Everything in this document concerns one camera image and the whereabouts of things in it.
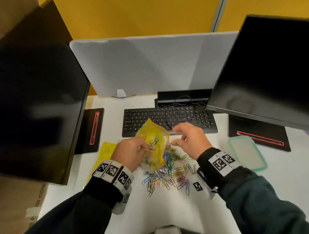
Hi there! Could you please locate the person's right hand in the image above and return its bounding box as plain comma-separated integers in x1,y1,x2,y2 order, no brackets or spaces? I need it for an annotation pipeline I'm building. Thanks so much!
171,122,213,167

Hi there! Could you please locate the person's left hand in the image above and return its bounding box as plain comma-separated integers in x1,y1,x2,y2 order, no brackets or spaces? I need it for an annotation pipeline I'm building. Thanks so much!
110,136,150,173

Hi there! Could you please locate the pile of colourful paper clips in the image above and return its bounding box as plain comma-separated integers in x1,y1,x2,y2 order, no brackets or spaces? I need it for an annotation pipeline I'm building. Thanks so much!
141,136,197,197

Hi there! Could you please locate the clear container with green-rimmed lid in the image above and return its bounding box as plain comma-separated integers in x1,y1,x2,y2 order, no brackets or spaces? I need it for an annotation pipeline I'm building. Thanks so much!
228,136,268,172

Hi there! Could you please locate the person's right forearm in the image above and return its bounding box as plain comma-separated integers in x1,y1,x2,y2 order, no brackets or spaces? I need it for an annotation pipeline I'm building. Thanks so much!
197,147,309,234

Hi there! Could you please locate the person's left forearm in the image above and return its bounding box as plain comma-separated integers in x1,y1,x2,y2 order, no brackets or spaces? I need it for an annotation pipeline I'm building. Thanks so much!
24,177,124,234

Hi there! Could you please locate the brown cardboard box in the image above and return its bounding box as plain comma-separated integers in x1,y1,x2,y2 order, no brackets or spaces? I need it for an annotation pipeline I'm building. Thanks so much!
0,0,49,234

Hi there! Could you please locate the left wrist marker band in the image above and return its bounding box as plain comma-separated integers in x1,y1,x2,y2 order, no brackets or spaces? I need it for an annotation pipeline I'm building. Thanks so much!
91,159,135,192

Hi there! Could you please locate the wrist marker band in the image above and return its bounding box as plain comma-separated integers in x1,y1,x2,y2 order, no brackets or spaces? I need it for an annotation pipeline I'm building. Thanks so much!
91,159,135,192
207,150,242,177

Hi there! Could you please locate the right wrist marker band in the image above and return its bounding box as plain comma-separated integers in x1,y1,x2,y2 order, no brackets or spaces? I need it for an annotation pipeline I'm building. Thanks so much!
207,150,242,177

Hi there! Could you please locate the black keyboard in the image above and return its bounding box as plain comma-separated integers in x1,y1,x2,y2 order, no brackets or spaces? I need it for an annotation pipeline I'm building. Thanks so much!
122,106,218,138

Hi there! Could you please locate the black monitor base red stripe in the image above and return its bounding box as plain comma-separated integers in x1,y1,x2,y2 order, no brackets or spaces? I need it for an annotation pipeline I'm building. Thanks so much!
74,108,105,155
228,114,291,152

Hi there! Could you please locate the white table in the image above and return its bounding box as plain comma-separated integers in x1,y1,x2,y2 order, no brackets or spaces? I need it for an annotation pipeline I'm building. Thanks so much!
37,95,309,234

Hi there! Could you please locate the white desk divider panel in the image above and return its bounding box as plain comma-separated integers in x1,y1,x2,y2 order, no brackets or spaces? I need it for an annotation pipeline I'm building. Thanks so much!
69,31,239,98

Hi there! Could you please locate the grey name badge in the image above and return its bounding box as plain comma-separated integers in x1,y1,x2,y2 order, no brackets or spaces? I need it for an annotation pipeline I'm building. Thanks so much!
157,225,182,234

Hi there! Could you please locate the black monitor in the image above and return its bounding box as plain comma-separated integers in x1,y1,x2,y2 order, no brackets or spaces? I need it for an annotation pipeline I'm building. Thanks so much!
0,0,91,185
206,14,309,131

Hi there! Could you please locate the black keyboard cable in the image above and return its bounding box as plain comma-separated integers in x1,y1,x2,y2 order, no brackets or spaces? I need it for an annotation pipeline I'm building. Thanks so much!
166,95,206,128

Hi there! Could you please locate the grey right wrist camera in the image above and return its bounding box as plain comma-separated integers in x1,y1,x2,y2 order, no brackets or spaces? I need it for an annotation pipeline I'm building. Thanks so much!
188,168,218,199

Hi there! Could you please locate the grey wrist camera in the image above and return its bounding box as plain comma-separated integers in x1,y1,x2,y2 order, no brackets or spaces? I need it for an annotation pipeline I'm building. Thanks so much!
111,187,133,215
188,168,218,199

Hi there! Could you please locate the black cable tray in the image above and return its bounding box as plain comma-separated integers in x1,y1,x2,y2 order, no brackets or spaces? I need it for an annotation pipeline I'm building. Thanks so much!
154,88,213,108

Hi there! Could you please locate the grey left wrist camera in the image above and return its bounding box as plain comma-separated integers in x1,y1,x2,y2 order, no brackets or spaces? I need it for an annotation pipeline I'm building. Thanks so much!
111,187,133,215

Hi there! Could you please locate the white divider bracket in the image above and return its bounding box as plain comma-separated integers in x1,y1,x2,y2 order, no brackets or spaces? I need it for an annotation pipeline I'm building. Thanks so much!
111,89,137,99

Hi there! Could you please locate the grey partition post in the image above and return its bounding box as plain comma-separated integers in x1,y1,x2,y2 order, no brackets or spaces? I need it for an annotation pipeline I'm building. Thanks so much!
210,0,227,32

